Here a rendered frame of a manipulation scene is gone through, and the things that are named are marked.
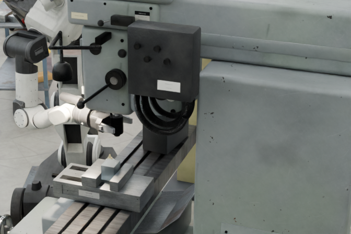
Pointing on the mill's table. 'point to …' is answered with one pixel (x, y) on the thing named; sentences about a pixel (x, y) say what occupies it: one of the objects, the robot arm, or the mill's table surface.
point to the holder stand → (153, 145)
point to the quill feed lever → (115, 74)
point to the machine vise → (106, 188)
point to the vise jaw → (93, 174)
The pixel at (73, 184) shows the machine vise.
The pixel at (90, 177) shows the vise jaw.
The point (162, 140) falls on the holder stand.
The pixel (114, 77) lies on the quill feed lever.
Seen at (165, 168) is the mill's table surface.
